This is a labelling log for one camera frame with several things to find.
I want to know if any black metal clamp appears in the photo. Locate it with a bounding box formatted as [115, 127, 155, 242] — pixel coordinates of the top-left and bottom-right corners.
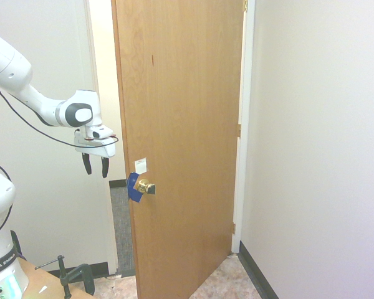
[34, 255, 95, 299]

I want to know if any blue painter tape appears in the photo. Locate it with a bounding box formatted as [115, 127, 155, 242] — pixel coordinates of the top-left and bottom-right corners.
[126, 171, 146, 204]

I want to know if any brown wooden door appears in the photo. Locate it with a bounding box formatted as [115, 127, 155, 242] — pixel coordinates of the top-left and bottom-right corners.
[111, 0, 249, 299]

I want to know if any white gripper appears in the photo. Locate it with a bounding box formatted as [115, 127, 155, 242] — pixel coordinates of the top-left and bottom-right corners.
[74, 130, 117, 179]

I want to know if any white paper label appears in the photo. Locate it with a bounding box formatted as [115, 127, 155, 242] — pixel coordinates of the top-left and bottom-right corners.
[133, 158, 150, 173]

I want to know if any black wall baseboard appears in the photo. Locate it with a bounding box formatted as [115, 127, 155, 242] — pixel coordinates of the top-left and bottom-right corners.
[46, 262, 109, 278]
[238, 240, 279, 299]

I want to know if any brass door knob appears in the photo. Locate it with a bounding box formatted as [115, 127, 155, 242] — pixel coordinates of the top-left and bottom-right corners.
[135, 178, 158, 196]

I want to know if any black cable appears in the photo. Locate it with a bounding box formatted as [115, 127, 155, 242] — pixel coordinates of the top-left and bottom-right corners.
[0, 67, 119, 245]

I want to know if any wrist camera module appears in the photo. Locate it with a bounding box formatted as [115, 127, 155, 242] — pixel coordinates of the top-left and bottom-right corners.
[84, 124, 115, 141]

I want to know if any white door frame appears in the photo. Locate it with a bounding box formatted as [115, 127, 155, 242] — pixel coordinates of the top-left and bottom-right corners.
[83, 0, 256, 277]

